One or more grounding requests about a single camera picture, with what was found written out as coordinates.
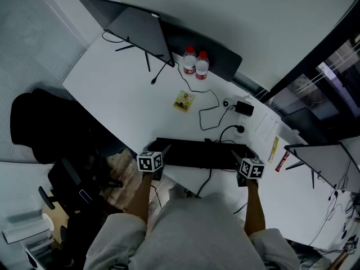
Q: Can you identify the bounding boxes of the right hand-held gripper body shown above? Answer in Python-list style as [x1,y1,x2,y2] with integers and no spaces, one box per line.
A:
[236,157,266,188]

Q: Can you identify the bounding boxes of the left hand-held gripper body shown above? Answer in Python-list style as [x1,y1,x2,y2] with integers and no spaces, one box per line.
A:
[136,150,164,182]

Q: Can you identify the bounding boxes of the black keyboard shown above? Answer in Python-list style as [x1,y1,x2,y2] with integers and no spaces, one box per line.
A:
[156,137,254,171]

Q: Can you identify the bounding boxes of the person's right forearm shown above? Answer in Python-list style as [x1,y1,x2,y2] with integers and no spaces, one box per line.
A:
[244,178,267,237]

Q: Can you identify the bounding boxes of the person's left forearm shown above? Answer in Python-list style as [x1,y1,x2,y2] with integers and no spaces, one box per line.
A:
[126,173,154,225]

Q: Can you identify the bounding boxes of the yellow stick packet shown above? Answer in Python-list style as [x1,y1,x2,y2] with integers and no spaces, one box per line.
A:
[267,136,281,164]

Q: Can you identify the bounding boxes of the red stick packet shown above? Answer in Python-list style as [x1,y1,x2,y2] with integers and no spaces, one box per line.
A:
[274,151,291,173]

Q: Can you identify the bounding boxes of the white power strip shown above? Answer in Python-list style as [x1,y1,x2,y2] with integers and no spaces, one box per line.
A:
[235,114,249,141]

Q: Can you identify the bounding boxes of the black power adapter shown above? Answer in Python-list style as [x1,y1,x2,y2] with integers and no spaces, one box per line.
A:
[234,100,255,118]

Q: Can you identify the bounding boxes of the yellow flat snack packet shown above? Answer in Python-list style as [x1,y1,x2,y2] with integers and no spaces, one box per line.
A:
[172,89,196,114]

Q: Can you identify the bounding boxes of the black wide monitor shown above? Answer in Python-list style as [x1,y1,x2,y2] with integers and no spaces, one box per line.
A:
[283,141,360,192]

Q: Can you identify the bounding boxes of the black smartphone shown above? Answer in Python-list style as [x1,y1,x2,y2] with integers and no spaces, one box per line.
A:
[79,189,93,204]

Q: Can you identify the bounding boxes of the black office chair with armrests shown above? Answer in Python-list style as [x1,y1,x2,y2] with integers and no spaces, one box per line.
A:
[38,156,124,216]

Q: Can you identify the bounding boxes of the person's grey sweatshirt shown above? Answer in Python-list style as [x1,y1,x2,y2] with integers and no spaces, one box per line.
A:
[83,192,300,270]

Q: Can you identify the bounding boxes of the red-capped water bottle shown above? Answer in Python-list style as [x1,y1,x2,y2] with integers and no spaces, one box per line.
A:
[195,51,210,80]
[183,45,197,76]

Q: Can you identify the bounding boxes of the black low office chair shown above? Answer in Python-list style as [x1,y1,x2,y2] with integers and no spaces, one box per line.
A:
[60,209,113,270]

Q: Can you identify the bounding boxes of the dark grey desk partition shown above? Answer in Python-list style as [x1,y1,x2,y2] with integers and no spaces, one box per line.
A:
[160,20,243,83]

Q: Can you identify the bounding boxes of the black high-back office chair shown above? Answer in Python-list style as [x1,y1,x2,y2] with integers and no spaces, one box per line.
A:
[10,88,130,165]

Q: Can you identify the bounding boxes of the black monitor with sticker corner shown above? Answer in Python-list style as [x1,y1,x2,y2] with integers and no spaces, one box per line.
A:
[78,0,176,73]

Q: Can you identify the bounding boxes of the black-framed window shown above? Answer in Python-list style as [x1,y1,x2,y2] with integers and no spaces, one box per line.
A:
[254,8,360,140]

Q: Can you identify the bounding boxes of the white roller blind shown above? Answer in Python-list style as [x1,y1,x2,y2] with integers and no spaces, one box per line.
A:
[112,0,360,93]

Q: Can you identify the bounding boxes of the white rolled sheet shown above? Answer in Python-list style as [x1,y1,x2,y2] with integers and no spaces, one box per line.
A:
[2,212,55,245]

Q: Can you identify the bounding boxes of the black plug with cable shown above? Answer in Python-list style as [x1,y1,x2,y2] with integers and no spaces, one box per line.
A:
[218,124,246,145]

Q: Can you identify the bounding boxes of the thin black adapter cable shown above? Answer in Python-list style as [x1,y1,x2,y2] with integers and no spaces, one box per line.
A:
[176,62,236,132]

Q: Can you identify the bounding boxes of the loose black monitor cable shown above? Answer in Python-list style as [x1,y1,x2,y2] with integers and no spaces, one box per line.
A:
[150,62,170,86]

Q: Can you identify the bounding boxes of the long black desk cable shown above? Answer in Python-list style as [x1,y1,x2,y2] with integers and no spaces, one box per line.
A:
[308,190,343,248]

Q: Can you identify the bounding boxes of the tangled black cables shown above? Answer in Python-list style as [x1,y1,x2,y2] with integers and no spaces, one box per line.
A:
[344,195,360,217]

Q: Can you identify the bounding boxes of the looped black monitor cable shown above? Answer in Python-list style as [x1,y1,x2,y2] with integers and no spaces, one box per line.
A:
[101,29,128,44]

